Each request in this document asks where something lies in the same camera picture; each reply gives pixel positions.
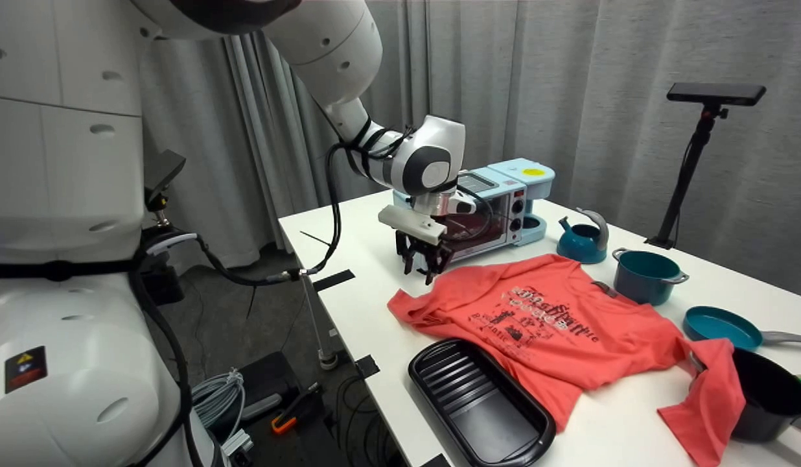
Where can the black floor box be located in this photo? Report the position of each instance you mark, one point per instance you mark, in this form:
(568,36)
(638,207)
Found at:
(266,378)

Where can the short black tape strip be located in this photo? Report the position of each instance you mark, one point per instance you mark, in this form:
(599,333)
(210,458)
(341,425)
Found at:
(370,368)

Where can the black camera stand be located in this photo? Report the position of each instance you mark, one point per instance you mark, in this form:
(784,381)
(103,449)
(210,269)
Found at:
(695,165)

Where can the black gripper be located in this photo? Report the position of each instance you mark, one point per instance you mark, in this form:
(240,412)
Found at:
(423,247)

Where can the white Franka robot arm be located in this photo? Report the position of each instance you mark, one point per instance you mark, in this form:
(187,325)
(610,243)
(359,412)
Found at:
(331,42)

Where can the metal table leg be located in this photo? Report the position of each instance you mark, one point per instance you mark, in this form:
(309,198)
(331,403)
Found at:
(317,329)

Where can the black clamp device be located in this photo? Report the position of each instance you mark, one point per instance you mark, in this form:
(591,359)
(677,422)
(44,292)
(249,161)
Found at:
(156,172)

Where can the orange printed shirt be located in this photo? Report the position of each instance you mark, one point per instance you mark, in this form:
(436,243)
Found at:
(571,346)

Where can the black ridged grill tray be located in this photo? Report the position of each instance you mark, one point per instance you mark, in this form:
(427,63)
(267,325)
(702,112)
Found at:
(479,405)

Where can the light blue toaster oven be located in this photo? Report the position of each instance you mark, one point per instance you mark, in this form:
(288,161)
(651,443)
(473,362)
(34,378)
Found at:
(525,186)

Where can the teal toy kettle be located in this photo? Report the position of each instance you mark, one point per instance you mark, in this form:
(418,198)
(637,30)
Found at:
(582,247)

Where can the wrist camera mount block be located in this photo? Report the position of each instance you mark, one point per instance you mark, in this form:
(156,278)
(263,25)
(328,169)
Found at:
(414,224)

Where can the black stereo camera bar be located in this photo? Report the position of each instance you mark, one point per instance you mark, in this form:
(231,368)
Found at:
(713,95)

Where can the teal shallow pan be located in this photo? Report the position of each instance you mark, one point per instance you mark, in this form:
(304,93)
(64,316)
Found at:
(718,329)

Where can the long black tape strip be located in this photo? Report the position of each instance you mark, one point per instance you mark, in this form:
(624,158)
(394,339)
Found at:
(336,278)

